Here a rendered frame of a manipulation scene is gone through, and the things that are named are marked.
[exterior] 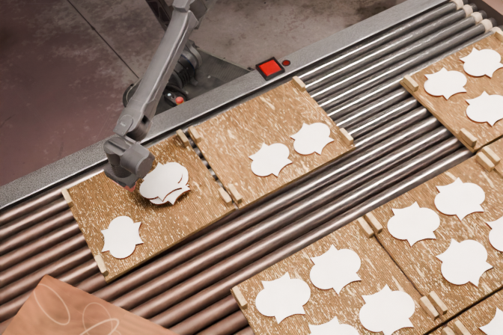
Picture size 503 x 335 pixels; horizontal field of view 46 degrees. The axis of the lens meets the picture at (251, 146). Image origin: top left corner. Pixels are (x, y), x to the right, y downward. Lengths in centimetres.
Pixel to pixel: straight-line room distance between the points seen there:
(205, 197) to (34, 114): 193
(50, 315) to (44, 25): 275
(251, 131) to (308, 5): 201
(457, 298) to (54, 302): 100
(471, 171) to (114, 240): 104
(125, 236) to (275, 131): 56
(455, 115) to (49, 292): 129
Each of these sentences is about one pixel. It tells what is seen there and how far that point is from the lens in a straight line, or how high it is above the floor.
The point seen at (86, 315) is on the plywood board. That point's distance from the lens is 154.
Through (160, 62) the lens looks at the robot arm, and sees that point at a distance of 158.
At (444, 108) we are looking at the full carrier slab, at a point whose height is 94.
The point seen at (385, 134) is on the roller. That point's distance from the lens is 190.
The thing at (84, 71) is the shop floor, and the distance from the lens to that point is 364.
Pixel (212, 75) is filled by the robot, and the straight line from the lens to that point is 303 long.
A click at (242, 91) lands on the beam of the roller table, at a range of 202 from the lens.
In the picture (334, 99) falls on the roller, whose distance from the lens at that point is 198.
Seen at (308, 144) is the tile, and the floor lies 95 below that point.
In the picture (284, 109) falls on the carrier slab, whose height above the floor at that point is 94.
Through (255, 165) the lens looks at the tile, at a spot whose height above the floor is 95.
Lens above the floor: 238
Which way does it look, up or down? 52 degrees down
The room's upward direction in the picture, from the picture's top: 8 degrees counter-clockwise
